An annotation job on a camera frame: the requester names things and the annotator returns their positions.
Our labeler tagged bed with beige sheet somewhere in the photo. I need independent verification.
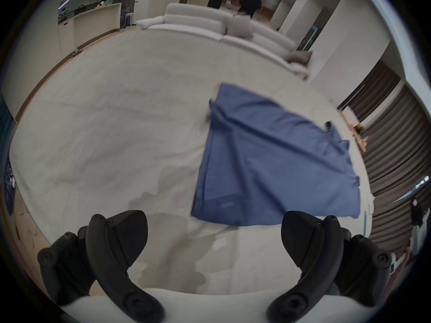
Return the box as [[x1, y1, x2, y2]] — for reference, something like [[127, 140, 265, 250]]
[[8, 24, 376, 296]]

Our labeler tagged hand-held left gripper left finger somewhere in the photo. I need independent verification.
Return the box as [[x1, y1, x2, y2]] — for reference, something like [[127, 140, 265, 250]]
[[37, 210, 165, 323]]

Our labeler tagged wooden side table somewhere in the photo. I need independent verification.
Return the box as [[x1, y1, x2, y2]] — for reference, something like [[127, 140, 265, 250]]
[[341, 106, 370, 154]]

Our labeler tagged beige cushion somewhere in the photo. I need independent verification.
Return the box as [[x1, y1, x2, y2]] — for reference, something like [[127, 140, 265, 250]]
[[286, 51, 314, 65]]

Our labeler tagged blue shirt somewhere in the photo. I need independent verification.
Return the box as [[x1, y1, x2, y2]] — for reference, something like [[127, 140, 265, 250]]
[[190, 82, 361, 227]]

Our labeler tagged white sofa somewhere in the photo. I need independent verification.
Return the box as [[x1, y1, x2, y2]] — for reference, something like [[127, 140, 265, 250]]
[[135, 2, 311, 80]]

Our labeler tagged white cushion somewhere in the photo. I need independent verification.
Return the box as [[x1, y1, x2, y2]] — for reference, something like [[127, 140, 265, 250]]
[[226, 15, 254, 40]]

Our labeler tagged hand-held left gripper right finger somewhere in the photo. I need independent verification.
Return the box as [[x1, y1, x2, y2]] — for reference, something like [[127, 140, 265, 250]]
[[266, 211, 393, 323]]

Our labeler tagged white counter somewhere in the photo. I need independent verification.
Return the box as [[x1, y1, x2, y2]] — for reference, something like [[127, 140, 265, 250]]
[[57, 2, 122, 57]]

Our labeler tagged brown curtain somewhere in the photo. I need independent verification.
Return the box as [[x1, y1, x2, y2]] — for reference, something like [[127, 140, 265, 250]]
[[337, 59, 431, 251]]

